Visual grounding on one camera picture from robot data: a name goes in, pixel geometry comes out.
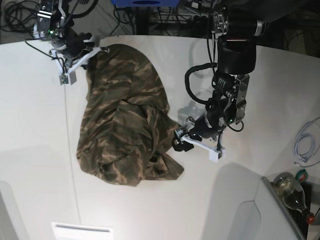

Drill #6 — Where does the black coiled floor cable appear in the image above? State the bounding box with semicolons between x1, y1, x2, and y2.
0;0;38;33

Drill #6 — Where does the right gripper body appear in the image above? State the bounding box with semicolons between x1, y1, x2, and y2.
53;29;92;60

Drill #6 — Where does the white coiled cable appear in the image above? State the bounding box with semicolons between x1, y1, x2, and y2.
292;119;320;167

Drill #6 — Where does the camouflage t-shirt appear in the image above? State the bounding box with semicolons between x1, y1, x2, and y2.
76;44;184;187

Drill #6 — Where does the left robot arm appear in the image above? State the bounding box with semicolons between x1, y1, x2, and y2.
172;0;300;153

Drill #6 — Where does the green tape roll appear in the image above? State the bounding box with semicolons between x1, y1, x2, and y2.
295;169;309;183

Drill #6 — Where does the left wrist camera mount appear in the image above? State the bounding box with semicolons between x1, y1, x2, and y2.
181;134;225;163

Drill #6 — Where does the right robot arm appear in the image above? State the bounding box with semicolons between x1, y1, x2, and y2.
33;0;109;74

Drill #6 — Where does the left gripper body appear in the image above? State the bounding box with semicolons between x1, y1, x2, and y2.
189;111;226;142

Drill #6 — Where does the clear plastic bottle red cap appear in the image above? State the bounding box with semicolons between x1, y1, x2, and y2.
273;172;316;225

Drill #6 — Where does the blue box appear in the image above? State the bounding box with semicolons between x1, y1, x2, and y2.
111;0;180;8

